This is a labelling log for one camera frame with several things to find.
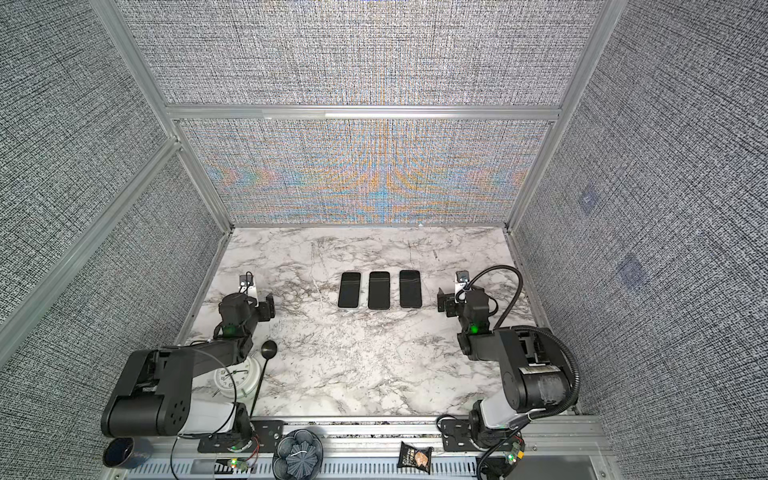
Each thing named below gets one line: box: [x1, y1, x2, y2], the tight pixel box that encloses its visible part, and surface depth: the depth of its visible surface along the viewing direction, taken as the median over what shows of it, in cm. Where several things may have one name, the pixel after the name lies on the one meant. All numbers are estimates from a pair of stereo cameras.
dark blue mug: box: [103, 437, 154, 469], surface depth 68 cm
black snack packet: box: [397, 441, 434, 475], surface depth 71 cm
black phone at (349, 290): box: [338, 272, 361, 308], surface depth 103 cm
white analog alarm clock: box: [213, 356, 262, 399], surface depth 81 cm
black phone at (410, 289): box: [399, 270, 422, 309], surface depth 103 cm
